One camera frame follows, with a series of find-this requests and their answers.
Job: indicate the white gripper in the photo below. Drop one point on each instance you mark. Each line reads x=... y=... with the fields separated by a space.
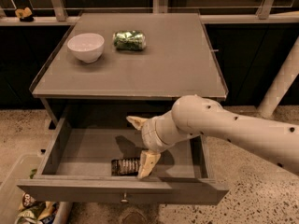
x=149 y=135

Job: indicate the black rxbar chocolate bar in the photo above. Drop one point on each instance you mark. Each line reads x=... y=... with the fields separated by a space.
x=125 y=167

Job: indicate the grey top drawer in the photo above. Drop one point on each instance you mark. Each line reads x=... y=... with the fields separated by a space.
x=77 y=165

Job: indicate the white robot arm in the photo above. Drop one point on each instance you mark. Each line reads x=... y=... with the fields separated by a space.
x=192 y=115

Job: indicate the metal drawer knob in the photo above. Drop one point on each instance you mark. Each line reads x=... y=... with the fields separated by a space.
x=124 y=198

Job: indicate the grey cabinet counter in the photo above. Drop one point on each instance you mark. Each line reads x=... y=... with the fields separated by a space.
x=177 y=61

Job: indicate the green crushed soda can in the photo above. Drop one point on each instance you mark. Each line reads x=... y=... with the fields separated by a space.
x=129 y=40

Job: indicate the white ceramic bowl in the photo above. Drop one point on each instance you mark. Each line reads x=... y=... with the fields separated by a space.
x=86 y=47

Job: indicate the snack bags in bin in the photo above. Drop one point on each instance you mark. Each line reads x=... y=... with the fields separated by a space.
x=32 y=211

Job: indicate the small yellow black object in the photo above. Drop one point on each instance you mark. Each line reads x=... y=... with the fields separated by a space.
x=24 y=14

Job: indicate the metal window railing frame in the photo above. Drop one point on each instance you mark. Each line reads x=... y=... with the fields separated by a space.
x=209 y=11

